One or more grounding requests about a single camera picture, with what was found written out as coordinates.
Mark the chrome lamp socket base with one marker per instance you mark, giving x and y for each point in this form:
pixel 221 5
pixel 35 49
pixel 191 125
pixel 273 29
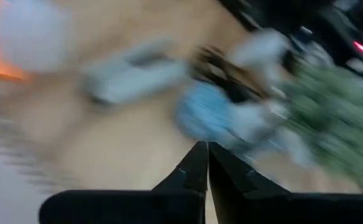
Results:
pixel 256 49

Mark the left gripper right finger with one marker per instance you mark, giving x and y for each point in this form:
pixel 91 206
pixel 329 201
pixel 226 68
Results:
pixel 262 208

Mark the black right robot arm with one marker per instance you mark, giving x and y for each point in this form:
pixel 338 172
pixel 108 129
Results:
pixel 324 15

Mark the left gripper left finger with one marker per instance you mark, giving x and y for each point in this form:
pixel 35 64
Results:
pixel 169 205

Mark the grey rectangular box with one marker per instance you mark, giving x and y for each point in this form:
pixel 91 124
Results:
pixel 131 81

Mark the white reflector lightbulb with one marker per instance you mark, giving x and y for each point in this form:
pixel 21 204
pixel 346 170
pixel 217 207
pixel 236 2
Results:
pixel 32 34

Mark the green artificial potted plant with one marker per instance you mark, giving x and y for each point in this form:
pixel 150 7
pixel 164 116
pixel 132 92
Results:
pixel 330 118

